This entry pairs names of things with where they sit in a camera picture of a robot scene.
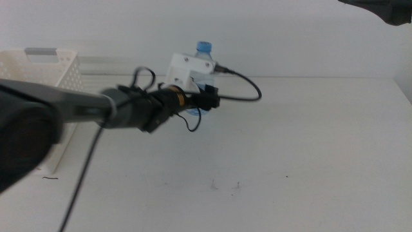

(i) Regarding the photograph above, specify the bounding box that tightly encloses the clear water bottle blue cap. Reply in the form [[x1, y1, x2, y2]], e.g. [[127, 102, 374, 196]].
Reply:
[[185, 41, 216, 117]]

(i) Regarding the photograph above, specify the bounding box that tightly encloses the white perforated plastic basket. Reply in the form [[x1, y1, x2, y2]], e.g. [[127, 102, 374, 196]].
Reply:
[[0, 47, 85, 175]]

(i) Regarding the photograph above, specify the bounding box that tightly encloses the thin black looped wire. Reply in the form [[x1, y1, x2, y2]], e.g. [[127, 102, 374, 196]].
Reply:
[[130, 66, 202, 133]]

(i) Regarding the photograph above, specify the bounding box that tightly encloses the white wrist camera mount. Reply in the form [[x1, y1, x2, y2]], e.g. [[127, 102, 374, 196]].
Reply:
[[164, 52, 217, 94]]

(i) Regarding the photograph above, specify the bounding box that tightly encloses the black camera cable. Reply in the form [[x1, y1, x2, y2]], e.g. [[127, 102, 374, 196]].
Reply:
[[214, 64, 263, 102]]

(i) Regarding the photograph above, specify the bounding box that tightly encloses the black hanging arm cable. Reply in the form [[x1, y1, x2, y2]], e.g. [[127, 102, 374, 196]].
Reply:
[[57, 119, 108, 232]]

